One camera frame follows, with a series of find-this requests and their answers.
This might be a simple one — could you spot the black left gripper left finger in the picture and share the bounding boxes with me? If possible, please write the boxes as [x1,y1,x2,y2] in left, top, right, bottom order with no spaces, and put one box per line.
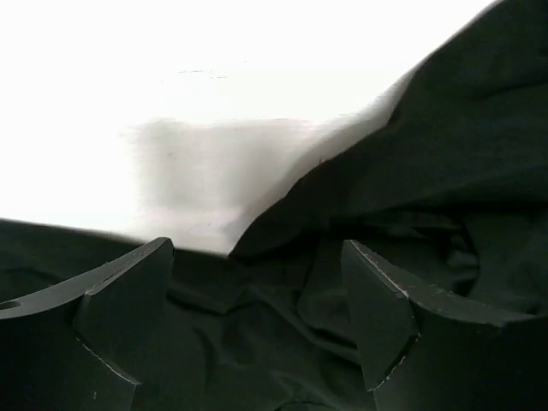
[1,238,174,410]

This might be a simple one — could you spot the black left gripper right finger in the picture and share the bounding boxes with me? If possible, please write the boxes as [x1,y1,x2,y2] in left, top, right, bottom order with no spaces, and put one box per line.
[341,241,547,411]

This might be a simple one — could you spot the black trousers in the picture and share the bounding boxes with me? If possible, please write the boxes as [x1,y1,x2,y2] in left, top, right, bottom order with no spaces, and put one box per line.
[1,1,547,410]

